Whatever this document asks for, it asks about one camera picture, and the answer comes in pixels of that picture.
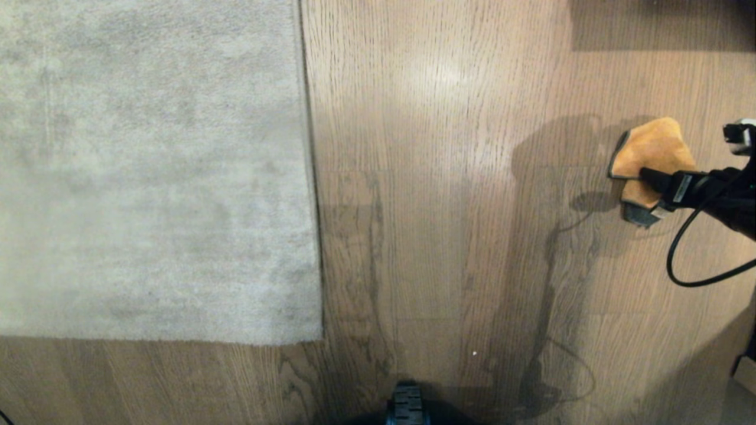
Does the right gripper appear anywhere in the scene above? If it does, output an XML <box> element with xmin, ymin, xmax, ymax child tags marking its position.
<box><xmin>621</xmin><ymin>167</ymin><xmax>726</xmax><ymax>229</ymax></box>

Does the orange cleaning cloth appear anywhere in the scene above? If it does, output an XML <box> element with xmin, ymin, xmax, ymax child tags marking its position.
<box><xmin>608</xmin><ymin>116</ymin><xmax>698</xmax><ymax>229</ymax></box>

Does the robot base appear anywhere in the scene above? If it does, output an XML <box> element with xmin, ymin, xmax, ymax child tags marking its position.
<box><xmin>340</xmin><ymin>382</ymin><xmax>479</xmax><ymax>425</ymax></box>

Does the grey beige rug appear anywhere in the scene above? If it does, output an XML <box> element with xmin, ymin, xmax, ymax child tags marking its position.
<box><xmin>0</xmin><ymin>0</ymin><xmax>324</xmax><ymax>346</ymax></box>

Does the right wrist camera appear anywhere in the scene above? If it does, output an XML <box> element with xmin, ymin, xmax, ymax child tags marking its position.
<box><xmin>723</xmin><ymin>118</ymin><xmax>756</xmax><ymax>156</ymax></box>

